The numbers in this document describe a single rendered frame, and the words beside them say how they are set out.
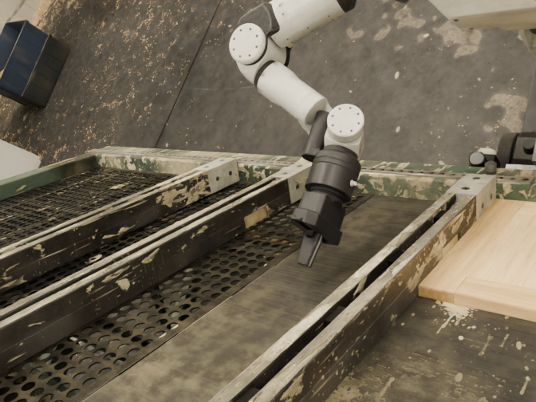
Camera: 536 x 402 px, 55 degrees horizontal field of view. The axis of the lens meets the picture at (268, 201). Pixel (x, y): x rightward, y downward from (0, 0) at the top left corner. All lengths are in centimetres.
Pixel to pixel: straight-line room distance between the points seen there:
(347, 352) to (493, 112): 176
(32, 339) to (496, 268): 75
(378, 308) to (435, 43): 198
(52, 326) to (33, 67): 406
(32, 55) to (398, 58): 321
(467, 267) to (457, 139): 144
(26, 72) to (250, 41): 390
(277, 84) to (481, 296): 53
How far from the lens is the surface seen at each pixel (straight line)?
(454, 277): 88
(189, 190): 143
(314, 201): 90
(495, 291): 85
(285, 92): 101
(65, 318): 93
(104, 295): 96
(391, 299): 78
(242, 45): 104
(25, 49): 484
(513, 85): 237
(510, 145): 202
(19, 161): 451
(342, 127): 93
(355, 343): 70
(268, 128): 284
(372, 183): 131
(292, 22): 104
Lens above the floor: 200
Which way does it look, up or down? 49 degrees down
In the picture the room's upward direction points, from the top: 61 degrees counter-clockwise
